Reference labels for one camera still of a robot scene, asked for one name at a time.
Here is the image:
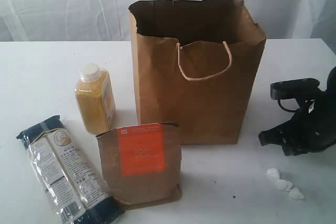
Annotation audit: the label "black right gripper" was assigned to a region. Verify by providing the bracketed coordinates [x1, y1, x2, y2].
[258, 100, 335, 156]

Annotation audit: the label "brown paper shopping bag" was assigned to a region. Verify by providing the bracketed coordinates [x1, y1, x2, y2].
[128, 0, 266, 145]

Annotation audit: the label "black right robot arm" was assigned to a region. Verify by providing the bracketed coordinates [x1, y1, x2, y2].
[258, 68, 335, 156]

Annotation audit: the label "white crumpled paper bits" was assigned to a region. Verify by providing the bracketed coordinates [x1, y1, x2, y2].
[267, 168, 305, 200]

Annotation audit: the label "brown pouch with orange label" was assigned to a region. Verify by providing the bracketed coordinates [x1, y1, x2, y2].
[96, 122, 182, 210]

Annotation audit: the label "yellow millet plastic bottle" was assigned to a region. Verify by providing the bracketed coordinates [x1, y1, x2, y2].
[75, 63, 116, 134]

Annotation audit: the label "noodle packet, navy and white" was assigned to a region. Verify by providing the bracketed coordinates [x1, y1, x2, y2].
[17, 115, 124, 223]

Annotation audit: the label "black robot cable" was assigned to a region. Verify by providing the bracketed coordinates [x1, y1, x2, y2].
[277, 98, 316, 113]

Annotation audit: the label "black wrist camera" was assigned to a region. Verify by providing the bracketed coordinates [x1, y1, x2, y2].
[270, 78, 321, 100]

